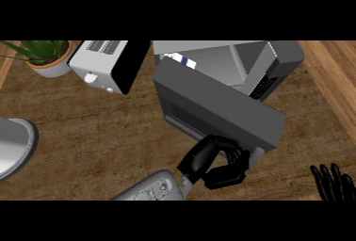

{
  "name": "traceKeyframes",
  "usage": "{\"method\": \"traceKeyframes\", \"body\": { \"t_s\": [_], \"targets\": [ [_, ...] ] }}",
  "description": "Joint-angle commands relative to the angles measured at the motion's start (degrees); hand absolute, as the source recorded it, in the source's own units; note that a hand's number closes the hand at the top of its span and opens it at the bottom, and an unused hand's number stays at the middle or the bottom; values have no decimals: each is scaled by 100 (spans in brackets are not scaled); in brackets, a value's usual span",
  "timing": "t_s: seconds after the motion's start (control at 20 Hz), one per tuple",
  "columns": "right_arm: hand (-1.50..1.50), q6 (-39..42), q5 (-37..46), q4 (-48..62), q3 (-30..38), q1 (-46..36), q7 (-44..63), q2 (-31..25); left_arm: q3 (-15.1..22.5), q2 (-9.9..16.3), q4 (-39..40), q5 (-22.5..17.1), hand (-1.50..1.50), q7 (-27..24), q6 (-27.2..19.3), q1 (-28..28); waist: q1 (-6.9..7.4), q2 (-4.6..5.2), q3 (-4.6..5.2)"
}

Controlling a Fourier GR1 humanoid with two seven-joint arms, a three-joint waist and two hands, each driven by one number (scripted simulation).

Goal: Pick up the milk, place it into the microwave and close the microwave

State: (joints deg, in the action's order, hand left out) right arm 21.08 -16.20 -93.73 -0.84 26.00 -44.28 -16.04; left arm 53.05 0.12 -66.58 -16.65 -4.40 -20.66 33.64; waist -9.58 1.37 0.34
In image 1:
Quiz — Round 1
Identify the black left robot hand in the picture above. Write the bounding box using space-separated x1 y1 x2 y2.
176 134 251 191

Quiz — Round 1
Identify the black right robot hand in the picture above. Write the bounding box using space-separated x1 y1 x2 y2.
309 162 356 201

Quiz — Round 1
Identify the dark grey microwave door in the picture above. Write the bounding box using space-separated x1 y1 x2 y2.
152 56 288 170

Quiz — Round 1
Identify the white blue milk carton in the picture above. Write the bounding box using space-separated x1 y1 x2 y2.
163 52 200 71

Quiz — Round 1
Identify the grey microwave body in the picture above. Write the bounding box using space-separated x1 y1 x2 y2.
152 40 306 103

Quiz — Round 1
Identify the white appliance with black front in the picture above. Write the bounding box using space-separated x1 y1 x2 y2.
67 40 154 96

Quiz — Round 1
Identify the green plant in white pot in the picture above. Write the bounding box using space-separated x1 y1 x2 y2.
0 40 77 79

